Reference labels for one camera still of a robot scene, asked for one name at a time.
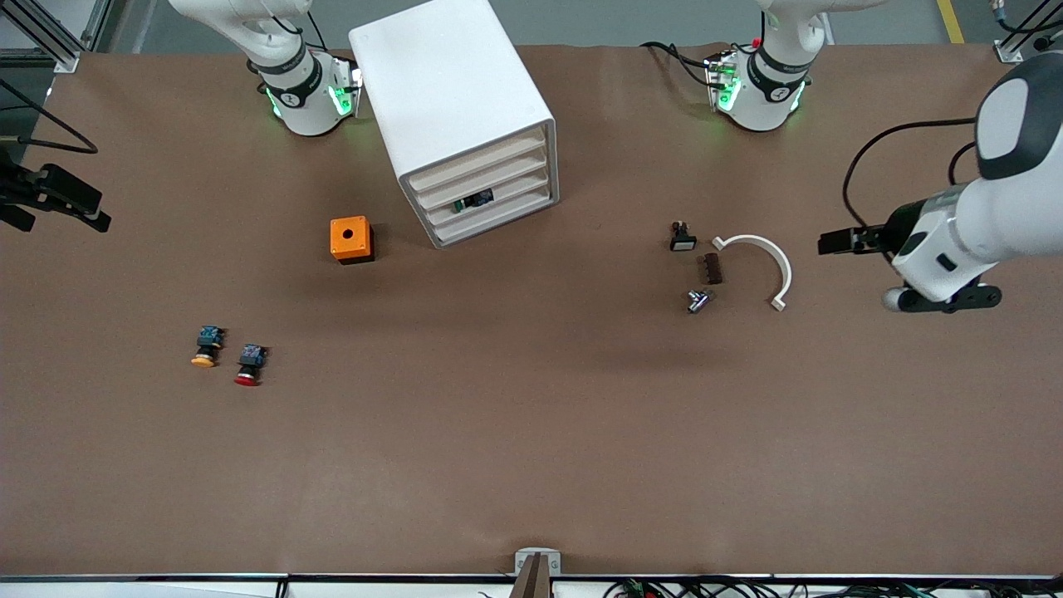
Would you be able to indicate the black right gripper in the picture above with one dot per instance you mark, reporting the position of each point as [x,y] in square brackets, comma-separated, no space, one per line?
[17,189]

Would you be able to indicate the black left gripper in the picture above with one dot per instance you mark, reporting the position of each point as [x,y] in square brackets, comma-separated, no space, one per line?
[895,226]

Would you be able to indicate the red push button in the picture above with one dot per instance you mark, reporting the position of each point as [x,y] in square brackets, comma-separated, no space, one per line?
[247,365]

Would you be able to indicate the white plastic drawer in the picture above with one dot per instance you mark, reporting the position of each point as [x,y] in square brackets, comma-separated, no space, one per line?
[519,190]
[519,169]
[498,154]
[519,211]

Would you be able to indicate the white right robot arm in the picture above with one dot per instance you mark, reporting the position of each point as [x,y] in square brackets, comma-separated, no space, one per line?
[307,108]

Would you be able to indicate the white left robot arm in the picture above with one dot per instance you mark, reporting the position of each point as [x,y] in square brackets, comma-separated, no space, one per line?
[996,224]

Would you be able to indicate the yellow push button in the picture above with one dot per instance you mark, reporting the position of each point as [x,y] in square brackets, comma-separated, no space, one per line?
[208,342]

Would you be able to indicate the green push button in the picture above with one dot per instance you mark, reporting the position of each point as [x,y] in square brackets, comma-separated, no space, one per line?
[477,198]

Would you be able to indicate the white drawer cabinet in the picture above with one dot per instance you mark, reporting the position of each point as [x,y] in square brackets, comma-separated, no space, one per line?
[448,83]

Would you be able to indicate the brown terminal block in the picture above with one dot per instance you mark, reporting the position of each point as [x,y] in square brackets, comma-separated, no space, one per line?
[712,268]

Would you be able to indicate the orange box with hole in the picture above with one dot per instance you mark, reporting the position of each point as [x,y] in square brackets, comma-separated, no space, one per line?
[349,237]

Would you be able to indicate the white curved bracket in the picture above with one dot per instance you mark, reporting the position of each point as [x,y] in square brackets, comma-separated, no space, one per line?
[781,266]

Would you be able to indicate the aluminium frame post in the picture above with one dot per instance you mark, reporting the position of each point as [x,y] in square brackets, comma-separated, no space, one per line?
[1009,51]
[98,21]
[66,60]

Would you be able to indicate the silver key switch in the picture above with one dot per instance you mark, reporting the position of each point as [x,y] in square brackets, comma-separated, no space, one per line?
[699,301]

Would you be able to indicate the black white-faced switch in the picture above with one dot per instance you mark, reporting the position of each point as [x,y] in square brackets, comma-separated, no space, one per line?
[683,239]

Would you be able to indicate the grey metal mount bracket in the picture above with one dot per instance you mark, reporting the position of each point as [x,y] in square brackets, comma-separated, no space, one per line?
[521,558]

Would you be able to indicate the dark tapered camera post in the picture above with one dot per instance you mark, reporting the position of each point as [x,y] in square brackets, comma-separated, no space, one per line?
[533,581]

